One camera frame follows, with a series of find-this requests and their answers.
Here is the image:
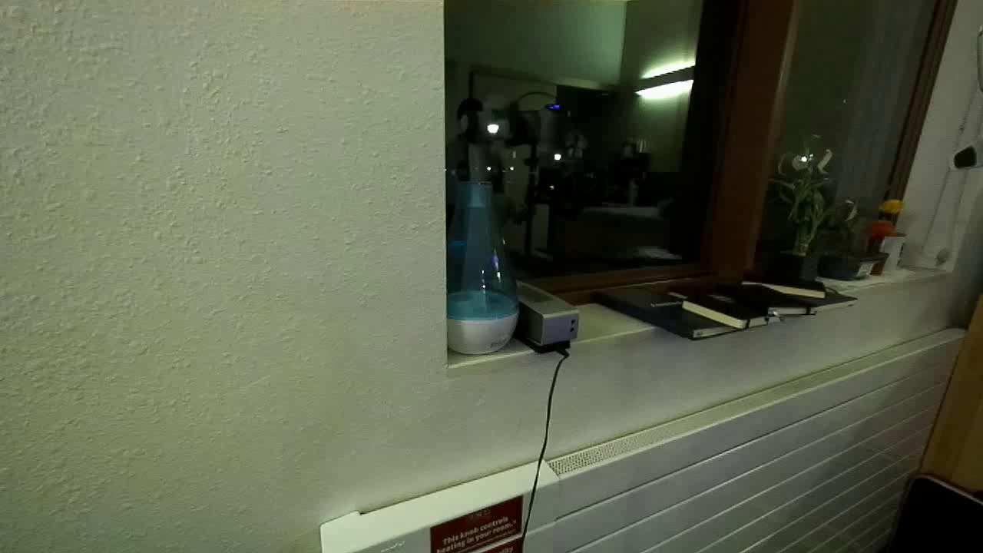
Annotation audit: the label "small black elastic-band notebook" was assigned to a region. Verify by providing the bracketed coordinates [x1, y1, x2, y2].
[680, 290, 771, 333]

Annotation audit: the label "brown wooden window frame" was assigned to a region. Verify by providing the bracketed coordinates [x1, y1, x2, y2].
[511, 0, 804, 306]

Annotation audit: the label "small grey box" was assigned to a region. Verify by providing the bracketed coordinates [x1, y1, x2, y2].
[513, 281, 583, 352]

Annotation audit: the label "brown wooden panel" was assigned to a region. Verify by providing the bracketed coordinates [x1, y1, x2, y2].
[918, 297, 983, 499]

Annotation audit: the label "dark book with coloured stripes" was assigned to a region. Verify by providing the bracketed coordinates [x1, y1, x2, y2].
[761, 296, 822, 319]

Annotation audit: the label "black cable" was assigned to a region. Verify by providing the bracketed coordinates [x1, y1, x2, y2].
[518, 343, 574, 544]

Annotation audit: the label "black notebook with ribbon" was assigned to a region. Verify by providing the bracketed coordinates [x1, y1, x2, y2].
[739, 278, 832, 304]

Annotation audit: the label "white radiator cover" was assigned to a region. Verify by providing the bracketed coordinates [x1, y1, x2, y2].
[317, 325, 971, 553]

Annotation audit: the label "red sign label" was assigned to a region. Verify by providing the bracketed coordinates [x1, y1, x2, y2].
[427, 494, 529, 553]

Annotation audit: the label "navy AeroVect notebook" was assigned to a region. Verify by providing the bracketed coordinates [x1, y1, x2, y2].
[591, 286, 744, 343]

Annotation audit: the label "orange flowers in white pot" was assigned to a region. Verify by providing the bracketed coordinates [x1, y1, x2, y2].
[864, 195, 908, 278]

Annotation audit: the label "blue bottle-shaped humidifier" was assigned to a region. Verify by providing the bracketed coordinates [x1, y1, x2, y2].
[445, 95, 521, 358]

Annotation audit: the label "small dark potted plant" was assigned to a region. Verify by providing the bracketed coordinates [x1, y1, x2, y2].
[816, 198, 874, 284]

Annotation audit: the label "black low object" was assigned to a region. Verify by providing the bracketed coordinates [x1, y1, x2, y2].
[886, 473, 983, 553]

